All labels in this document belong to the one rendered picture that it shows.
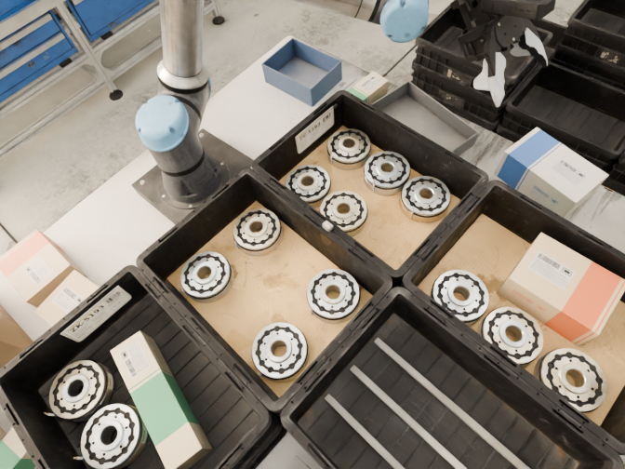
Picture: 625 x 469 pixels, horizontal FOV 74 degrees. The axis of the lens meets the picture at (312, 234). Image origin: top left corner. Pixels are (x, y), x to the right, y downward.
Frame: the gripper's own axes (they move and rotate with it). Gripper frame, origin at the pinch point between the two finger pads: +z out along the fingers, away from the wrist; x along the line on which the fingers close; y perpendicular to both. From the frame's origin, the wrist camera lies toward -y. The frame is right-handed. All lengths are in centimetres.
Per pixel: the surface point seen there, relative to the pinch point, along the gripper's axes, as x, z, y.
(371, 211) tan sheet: 29.7, 8.6, 22.1
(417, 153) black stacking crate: 14.5, 3.5, 18.8
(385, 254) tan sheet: 35.2, 15.2, 15.4
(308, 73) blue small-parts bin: 0, -22, 71
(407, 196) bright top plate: 22.9, 9.2, 17.1
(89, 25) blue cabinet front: 28, -97, 191
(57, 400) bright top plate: 99, 0, 28
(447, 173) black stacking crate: 13.9, 9.5, 13.4
